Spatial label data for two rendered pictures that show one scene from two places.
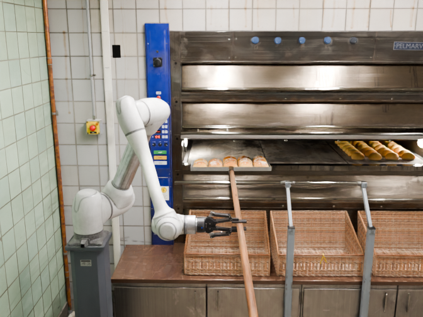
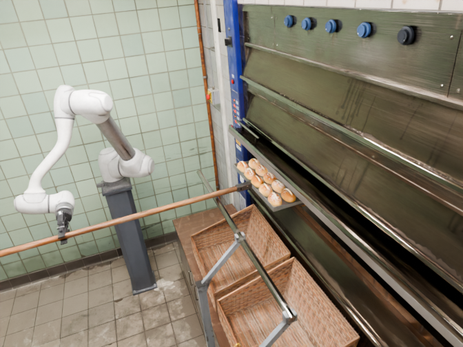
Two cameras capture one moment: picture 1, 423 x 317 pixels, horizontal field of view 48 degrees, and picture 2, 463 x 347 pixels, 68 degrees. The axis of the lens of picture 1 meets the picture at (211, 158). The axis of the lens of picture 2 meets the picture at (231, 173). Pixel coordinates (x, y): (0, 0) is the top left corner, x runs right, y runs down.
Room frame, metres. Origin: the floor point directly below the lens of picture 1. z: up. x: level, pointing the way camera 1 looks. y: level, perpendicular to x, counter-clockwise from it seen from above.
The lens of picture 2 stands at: (2.49, -1.69, 2.20)
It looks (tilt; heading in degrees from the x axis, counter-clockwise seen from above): 29 degrees down; 71
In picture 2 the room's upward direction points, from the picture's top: 5 degrees counter-clockwise
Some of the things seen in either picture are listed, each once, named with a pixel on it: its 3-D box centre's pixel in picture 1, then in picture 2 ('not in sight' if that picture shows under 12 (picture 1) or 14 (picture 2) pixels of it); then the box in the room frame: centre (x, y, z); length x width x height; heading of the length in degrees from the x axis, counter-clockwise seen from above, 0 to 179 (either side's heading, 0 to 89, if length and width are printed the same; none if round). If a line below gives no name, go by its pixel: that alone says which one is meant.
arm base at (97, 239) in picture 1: (87, 236); (112, 181); (2.39, 0.66, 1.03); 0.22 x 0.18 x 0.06; 179
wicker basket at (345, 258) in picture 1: (313, 241); (280, 326); (3.01, -0.69, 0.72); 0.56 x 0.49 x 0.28; 90
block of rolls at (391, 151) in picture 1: (372, 148); not in sight; (3.71, -1.28, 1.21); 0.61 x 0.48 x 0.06; 179
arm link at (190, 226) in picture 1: (191, 224); (64, 211); (2.13, 0.10, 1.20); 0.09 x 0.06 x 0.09; 0
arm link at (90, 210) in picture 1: (89, 209); (111, 163); (2.42, 0.66, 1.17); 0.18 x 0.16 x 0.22; 146
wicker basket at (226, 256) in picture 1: (226, 240); (236, 252); (3.02, -0.11, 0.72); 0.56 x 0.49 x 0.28; 88
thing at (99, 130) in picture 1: (94, 126); (213, 96); (3.26, 0.81, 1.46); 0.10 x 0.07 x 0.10; 89
